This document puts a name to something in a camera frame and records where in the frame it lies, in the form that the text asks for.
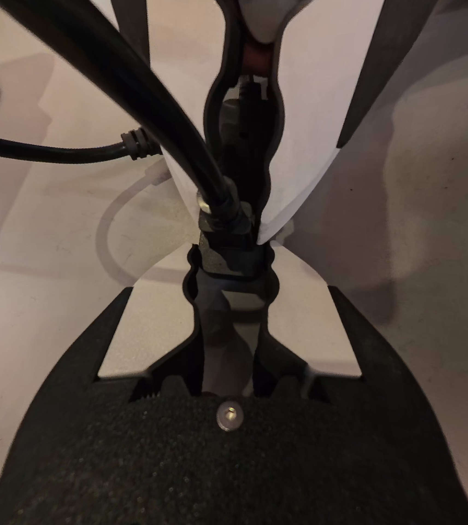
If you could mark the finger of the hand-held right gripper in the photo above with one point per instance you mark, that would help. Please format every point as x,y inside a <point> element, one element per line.
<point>316,123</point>
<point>184,61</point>

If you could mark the grey desk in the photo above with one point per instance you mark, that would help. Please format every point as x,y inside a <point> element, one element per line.
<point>422,246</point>

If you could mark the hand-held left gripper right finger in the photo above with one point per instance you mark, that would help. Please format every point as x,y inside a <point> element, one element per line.
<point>311,328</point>

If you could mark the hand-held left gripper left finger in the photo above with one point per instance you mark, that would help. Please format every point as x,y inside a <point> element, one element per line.
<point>143,328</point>

